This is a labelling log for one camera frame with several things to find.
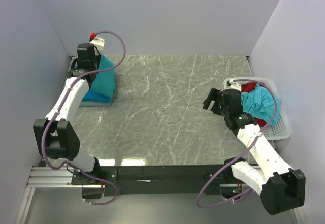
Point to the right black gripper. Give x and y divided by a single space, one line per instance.
216 95

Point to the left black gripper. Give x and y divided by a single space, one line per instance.
97 58

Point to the teal t shirt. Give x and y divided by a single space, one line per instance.
104 83

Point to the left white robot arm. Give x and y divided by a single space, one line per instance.
55 136

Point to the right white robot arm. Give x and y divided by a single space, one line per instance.
280 187

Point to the red t shirt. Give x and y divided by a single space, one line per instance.
251 103

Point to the folded blue t shirt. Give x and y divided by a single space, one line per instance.
94 96

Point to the light blue t shirt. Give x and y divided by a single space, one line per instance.
267 103

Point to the folded grey t shirt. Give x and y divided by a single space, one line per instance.
94 104

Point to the white plastic basket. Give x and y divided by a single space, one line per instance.
282 129

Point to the black base beam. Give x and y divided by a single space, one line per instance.
156 180

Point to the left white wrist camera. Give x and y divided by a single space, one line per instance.
98 41

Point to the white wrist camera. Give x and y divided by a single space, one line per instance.
234 85
98 41

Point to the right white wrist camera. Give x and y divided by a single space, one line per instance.
234 85

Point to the aluminium frame rail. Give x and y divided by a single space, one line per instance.
156 118

